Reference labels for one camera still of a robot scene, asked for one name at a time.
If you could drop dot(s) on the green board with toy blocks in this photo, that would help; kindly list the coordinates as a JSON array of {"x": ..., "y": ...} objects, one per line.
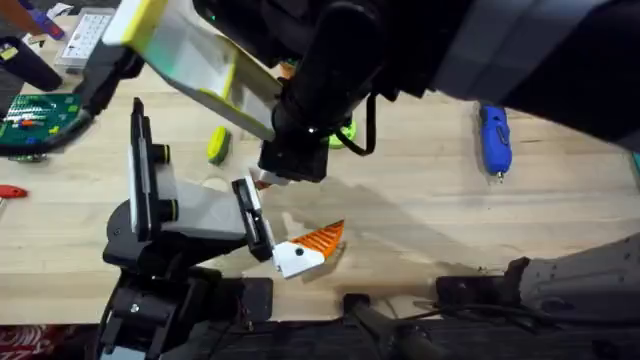
[{"x": 37, "y": 117}]

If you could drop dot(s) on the wrist upright flat plate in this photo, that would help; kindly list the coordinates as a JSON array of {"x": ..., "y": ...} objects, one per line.
[
  {"x": 200, "y": 55},
  {"x": 141, "y": 170}
]

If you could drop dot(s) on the orange ribbed wedge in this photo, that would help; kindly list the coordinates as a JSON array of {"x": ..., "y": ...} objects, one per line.
[{"x": 263, "y": 185}]

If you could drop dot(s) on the purple tool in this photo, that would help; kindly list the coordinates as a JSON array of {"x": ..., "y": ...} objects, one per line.
[{"x": 47, "y": 25}]

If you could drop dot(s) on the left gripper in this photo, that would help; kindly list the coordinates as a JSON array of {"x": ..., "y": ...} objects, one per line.
[{"x": 210, "y": 210}]

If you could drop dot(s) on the red patterned cloth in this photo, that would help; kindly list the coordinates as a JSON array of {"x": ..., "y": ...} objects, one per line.
[{"x": 30, "y": 342}]

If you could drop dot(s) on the black tool with yellow label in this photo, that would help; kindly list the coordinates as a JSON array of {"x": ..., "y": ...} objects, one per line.
[{"x": 27, "y": 62}]

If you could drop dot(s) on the blue electric screwdriver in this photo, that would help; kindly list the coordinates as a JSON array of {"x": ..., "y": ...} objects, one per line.
[{"x": 495, "y": 137}]

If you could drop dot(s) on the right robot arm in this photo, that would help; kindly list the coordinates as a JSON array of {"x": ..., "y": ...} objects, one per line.
[{"x": 550, "y": 40}]

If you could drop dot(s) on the left wrist upright flat plate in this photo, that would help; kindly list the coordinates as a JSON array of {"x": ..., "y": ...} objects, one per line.
[{"x": 141, "y": 170}]

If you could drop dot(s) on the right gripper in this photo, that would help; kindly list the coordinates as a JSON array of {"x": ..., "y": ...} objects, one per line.
[{"x": 320, "y": 85}]

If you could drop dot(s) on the right wrist upright flat plate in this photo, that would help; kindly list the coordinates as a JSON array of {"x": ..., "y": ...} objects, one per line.
[{"x": 200, "y": 55}]

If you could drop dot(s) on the green disc with holes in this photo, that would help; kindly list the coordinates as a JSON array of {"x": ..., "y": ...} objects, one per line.
[{"x": 345, "y": 137}]

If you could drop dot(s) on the yellow-green toy vegetable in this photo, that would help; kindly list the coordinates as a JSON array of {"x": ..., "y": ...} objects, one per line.
[{"x": 219, "y": 145}]

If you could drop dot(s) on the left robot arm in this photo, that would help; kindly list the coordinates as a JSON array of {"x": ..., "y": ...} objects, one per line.
[{"x": 150, "y": 315}]

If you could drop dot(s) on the teal object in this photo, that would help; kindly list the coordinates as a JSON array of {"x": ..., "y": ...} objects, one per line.
[{"x": 636, "y": 170}]

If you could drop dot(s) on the black rail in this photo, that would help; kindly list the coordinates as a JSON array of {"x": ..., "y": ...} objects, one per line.
[{"x": 320, "y": 342}]

